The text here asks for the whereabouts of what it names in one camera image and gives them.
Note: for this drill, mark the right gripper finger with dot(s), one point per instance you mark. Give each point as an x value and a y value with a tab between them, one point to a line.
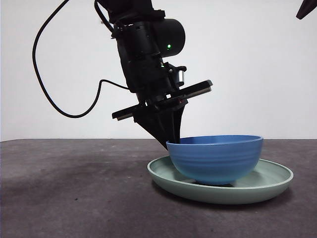
307	7

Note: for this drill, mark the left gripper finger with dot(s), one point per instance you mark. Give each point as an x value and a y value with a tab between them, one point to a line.
158	124
177	124

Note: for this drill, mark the blue ribbed bowl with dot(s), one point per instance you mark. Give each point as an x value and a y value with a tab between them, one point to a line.
213	161

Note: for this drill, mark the pale green round plate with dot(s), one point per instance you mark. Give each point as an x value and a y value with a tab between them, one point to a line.
223	196

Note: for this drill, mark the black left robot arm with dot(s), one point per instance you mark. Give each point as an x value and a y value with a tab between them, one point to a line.
148	29

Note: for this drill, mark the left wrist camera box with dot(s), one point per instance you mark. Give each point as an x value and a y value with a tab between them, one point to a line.
180	75

